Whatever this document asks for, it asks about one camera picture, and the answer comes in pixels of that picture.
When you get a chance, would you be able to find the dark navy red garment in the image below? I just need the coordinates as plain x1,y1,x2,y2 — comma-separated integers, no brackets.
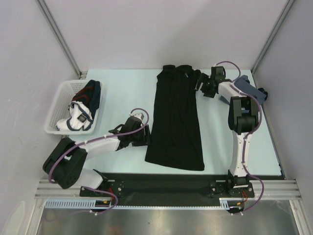
71,80,101,118

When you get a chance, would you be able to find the blue printed tank top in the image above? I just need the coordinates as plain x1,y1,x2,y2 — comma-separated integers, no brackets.
219,75,269,105

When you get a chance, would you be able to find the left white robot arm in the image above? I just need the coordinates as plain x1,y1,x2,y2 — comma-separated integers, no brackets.
43,113,150,196

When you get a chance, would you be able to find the right aluminium frame post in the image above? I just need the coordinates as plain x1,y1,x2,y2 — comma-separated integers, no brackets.
251,0,297,74

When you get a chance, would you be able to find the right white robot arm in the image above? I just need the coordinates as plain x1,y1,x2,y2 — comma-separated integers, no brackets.
195,66,262,198

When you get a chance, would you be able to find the slotted cable duct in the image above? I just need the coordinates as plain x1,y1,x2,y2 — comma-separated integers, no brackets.
45,199,244,210

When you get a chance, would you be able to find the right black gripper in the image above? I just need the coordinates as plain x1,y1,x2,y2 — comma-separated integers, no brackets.
193,72,216,98

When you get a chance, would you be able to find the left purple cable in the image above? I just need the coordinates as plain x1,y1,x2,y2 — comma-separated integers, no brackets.
47,107,150,216

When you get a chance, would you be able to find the aluminium frame post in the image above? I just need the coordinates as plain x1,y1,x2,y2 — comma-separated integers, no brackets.
251,0,297,74
35,0,82,78

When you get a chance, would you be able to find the left aluminium frame post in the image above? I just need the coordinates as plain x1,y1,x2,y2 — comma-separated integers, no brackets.
35,0,82,78

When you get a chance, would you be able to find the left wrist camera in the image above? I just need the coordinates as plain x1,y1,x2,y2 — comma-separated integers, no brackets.
130,113,144,122

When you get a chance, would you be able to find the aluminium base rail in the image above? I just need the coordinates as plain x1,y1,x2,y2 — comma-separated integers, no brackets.
35,180,302,200

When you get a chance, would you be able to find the white plastic laundry basket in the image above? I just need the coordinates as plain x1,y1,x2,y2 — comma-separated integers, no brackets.
44,80,100,136

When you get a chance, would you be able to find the black tank top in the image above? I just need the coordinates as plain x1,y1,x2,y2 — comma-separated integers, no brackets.
145,65,205,171

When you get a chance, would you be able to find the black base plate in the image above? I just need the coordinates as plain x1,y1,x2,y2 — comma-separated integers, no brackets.
77,173,283,206

